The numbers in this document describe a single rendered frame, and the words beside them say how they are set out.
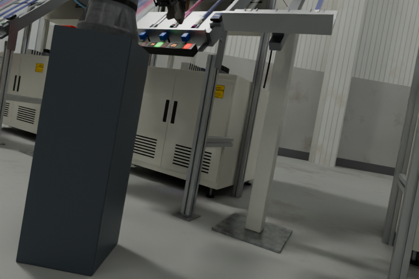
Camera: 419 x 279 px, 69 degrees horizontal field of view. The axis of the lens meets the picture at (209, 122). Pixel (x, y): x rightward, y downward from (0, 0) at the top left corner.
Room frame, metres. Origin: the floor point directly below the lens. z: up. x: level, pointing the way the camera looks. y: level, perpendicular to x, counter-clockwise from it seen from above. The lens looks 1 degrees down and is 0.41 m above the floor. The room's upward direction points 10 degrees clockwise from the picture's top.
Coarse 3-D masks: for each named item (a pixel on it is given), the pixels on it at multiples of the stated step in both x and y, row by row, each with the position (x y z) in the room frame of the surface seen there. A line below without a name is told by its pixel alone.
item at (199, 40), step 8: (152, 32) 1.31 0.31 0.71; (160, 32) 1.29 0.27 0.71; (168, 32) 1.27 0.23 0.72; (176, 32) 1.25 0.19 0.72; (184, 32) 1.23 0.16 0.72; (192, 32) 1.21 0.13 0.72; (200, 32) 1.19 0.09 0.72; (152, 40) 1.34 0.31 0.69; (160, 40) 1.32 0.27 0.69; (168, 40) 1.30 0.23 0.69; (176, 40) 1.28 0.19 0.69; (192, 40) 1.24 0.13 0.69; (200, 40) 1.22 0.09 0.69
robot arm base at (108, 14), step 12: (96, 0) 0.72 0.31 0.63; (108, 0) 0.72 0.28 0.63; (120, 0) 0.73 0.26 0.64; (84, 12) 0.74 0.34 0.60; (96, 12) 0.71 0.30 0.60; (108, 12) 0.71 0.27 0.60; (120, 12) 0.73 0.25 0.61; (132, 12) 0.76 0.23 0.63; (84, 24) 0.71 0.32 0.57; (96, 24) 0.70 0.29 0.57; (108, 24) 0.70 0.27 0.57; (120, 24) 0.73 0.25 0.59; (132, 24) 0.75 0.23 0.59; (132, 36) 0.74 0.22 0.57
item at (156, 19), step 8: (144, 16) 1.49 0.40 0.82; (152, 16) 1.46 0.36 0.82; (160, 16) 1.44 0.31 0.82; (192, 16) 1.35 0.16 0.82; (200, 16) 1.33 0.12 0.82; (208, 16) 1.31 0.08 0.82; (144, 24) 1.41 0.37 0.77; (152, 24) 1.37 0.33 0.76; (160, 24) 1.37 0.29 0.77; (168, 24) 1.34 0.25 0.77; (176, 24) 1.31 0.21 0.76; (184, 24) 1.31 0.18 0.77; (192, 24) 1.29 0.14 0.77; (200, 24) 1.27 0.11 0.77; (208, 24) 1.25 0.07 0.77
